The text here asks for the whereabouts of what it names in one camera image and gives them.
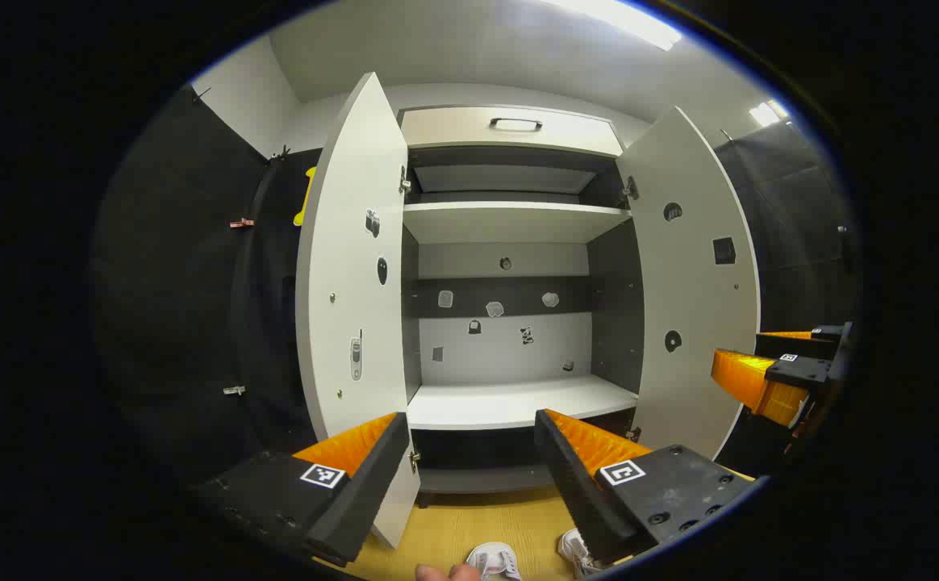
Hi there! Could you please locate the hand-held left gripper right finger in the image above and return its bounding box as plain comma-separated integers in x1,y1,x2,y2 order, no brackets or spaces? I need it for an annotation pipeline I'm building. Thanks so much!
534,408,761,566

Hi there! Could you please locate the black backdrop cloth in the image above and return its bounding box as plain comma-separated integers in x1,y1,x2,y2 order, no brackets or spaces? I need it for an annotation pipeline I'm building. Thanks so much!
90,85,321,485
712,121,862,477

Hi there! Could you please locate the white shoe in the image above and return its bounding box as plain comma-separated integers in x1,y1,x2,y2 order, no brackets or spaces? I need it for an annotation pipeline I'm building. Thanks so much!
465,542,523,581
558,529,599,579

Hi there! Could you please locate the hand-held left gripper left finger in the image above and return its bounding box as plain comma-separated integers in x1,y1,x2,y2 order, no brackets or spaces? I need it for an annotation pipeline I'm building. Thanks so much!
195,412,412,568

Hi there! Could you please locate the white shoe cabinet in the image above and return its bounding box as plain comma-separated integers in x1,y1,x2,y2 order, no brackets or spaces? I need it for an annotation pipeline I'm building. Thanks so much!
399,105,648,509

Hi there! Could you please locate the white cabinet door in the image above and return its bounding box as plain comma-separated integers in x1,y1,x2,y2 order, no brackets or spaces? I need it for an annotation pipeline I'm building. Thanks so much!
616,105,761,461
294,71,422,551

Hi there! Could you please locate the ceiling light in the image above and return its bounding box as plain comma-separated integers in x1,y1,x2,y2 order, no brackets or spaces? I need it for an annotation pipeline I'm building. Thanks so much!
749,99,790,127

